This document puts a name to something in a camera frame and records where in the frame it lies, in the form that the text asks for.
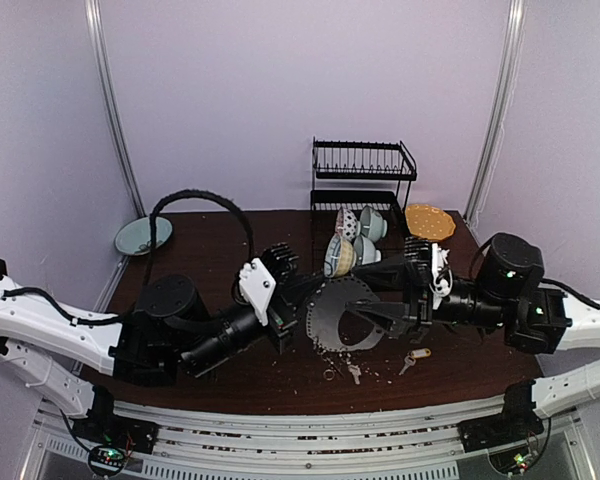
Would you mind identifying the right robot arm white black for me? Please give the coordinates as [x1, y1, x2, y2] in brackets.
[347, 233, 600, 442]

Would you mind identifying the yellow dotted plate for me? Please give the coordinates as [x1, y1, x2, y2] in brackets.
[405, 204, 456, 242]

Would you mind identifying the pale green bowl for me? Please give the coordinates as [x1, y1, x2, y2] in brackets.
[353, 235, 382, 266]
[359, 205, 388, 242]

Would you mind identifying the pale green bowl rear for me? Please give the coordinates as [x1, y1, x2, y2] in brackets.
[359, 205, 388, 242]

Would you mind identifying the small metal keyring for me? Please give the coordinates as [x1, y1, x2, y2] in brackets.
[323, 369, 336, 381]

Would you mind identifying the right aluminium frame post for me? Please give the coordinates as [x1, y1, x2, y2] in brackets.
[464, 0, 526, 233]

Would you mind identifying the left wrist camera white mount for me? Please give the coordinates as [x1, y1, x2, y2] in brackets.
[238, 257, 277, 327]

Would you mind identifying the silver key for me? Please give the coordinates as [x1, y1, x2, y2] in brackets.
[347, 364, 361, 385]

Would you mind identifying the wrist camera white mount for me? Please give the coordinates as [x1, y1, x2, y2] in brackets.
[238, 257, 277, 327]
[430, 243, 453, 297]

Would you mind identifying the aluminium front rail base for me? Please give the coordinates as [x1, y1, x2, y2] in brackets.
[15, 396, 600, 479]

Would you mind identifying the black wire dish rack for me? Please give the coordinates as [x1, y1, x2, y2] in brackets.
[310, 138, 418, 271]

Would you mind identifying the aluminium frame post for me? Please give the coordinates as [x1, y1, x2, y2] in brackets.
[464, 0, 526, 233]
[84, 0, 146, 217]

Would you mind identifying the white blue patterned bowl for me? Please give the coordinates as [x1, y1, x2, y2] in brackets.
[334, 207, 360, 241]

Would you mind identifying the beige blue patterned bowl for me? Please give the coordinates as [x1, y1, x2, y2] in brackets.
[323, 234, 357, 278]

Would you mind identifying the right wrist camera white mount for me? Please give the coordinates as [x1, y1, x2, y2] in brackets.
[430, 243, 453, 297]

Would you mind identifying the black braided cable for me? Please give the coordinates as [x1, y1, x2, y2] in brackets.
[0, 188, 256, 331]

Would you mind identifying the pale green bowl front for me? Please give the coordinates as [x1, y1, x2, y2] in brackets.
[353, 235, 382, 266]

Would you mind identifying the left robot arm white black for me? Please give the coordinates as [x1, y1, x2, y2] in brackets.
[0, 243, 324, 451]

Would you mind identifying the key with yellow tag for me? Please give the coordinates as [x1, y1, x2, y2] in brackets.
[398, 348, 431, 376]

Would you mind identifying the left aluminium frame post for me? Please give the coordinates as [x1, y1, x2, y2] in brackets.
[84, 0, 146, 217]

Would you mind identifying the light blue floral plate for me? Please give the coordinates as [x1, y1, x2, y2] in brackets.
[114, 217, 173, 256]

